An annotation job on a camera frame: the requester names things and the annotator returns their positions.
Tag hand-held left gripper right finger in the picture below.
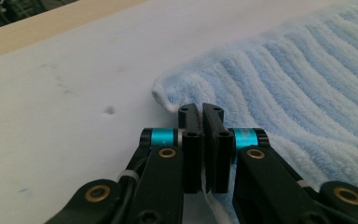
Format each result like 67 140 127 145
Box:
201 103 269 194

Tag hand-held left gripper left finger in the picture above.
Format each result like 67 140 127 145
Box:
140 103 205 194

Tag blue striped towel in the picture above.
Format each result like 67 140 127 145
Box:
151 0 358 224

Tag white grid mat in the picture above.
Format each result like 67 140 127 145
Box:
0 0 358 224

